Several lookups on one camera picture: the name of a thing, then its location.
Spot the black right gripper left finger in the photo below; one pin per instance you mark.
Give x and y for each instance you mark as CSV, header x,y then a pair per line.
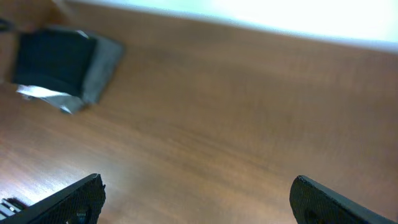
x,y
80,202

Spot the white folded shirt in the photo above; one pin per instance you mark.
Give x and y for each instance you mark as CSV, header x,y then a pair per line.
x,y
31,91

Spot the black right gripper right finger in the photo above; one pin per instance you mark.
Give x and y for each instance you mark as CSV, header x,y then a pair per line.
x,y
312,202

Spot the grey folded garment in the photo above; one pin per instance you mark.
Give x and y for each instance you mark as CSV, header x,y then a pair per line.
x,y
105,59

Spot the black leggings with pink waistband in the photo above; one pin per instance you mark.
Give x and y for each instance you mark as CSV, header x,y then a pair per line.
x,y
53,59

